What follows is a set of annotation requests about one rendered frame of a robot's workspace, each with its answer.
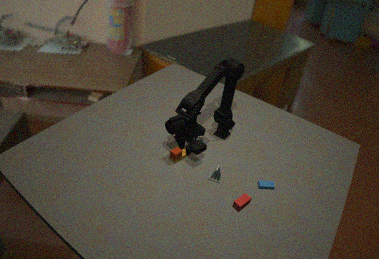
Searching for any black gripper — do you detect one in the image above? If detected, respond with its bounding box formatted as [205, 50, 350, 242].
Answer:
[174, 126, 207, 156]

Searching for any blue flat bar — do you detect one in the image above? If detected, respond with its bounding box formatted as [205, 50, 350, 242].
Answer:
[258, 180, 275, 190]

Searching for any red rectangular block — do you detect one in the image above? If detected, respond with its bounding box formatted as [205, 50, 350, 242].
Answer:
[233, 193, 252, 212]

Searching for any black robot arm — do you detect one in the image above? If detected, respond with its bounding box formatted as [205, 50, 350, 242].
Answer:
[165, 59, 245, 140]

